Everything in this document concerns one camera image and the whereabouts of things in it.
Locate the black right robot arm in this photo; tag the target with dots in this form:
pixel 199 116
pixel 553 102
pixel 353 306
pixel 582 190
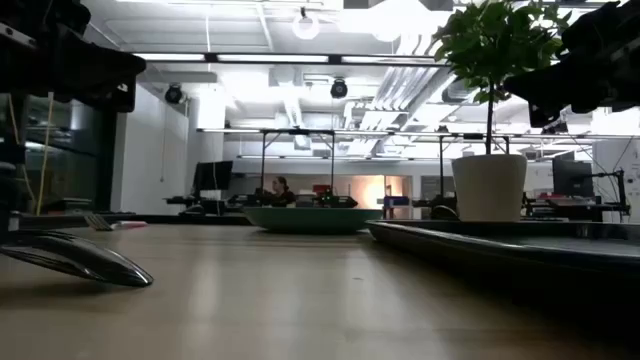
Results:
pixel 615 40

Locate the black metal table frame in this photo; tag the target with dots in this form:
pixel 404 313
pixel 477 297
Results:
pixel 50 220

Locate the green plant in white pot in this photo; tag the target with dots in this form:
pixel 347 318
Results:
pixel 490 185

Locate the round white ceiling lamp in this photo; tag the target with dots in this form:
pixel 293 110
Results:
pixel 306 27

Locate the black computer monitor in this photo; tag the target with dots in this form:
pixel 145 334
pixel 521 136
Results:
pixel 572 177
pixel 213 175

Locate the black ceiling spotlight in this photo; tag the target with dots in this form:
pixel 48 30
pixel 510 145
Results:
pixel 173 94
pixel 339 89

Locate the person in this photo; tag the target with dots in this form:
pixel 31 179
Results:
pixel 282 195

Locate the green round plate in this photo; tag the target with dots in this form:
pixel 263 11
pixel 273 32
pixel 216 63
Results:
pixel 310 220

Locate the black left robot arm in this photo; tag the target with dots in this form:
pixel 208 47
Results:
pixel 30 50

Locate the dark green tray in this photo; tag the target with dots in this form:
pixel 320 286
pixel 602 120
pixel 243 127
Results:
pixel 500 245

